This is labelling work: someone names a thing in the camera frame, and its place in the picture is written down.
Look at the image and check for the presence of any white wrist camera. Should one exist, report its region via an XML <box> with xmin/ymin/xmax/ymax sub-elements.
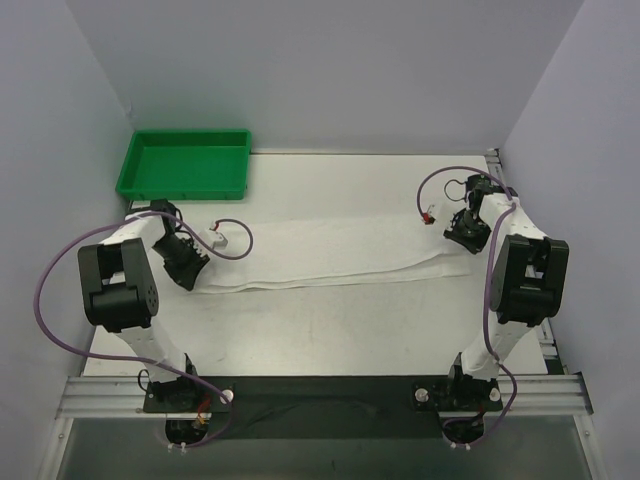
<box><xmin>422</xmin><ymin>200</ymin><xmax>454</xmax><ymax>228</ymax></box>
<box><xmin>198</xmin><ymin>222</ymin><xmax>228</xmax><ymax>250</ymax></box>

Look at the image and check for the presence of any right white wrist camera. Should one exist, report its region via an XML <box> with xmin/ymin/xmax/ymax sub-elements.
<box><xmin>422</xmin><ymin>200</ymin><xmax>454</xmax><ymax>228</ymax></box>

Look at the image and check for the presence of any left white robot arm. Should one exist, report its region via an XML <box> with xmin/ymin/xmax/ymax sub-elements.
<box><xmin>77</xmin><ymin>200</ymin><xmax>209</xmax><ymax>412</ymax></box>

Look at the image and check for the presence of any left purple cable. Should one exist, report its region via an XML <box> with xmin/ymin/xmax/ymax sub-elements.
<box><xmin>32</xmin><ymin>210</ymin><xmax>255</xmax><ymax>446</ymax></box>

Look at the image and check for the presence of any aluminium frame rail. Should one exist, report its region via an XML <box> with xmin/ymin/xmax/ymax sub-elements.
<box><xmin>56</xmin><ymin>375</ymin><xmax>593</xmax><ymax>419</ymax></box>

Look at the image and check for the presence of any green plastic tray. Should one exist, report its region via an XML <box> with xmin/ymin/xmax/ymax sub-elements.
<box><xmin>116</xmin><ymin>129</ymin><xmax>252</xmax><ymax>201</ymax></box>

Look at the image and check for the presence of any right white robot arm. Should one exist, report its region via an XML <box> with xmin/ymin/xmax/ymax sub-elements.
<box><xmin>443</xmin><ymin>174</ymin><xmax>569</xmax><ymax>410</ymax></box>

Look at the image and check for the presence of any white towel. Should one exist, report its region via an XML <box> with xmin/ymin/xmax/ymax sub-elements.
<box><xmin>195</xmin><ymin>215</ymin><xmax>471</xmax><ymax>294</ymax></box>

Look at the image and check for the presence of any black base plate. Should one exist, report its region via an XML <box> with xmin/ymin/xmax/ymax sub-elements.
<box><xmin>142</xmin><ymin>375</ymin><xmax>503</xmax><ymax>442</ymax></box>

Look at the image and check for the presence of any purple cable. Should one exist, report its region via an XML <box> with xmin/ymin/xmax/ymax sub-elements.
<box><xmin>32</xmin><ymin>210</ymin><xmax>255</xmax><ymax>446</ymax></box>
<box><xmin>416</xmin><ymin>167</ymin><xmax>519</xmax><ymax>441</ymax></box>

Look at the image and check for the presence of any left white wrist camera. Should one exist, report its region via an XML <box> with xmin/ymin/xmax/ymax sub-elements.
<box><xmin>198</xmin><ymin>222</ymin><xmax>228</xmax><ymax>250</ymax></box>

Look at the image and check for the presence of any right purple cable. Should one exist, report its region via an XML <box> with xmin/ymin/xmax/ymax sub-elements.
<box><xmin>416</xmin><ymin>167</ymin><xmax>519</xmax><ymax>441</ymax></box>

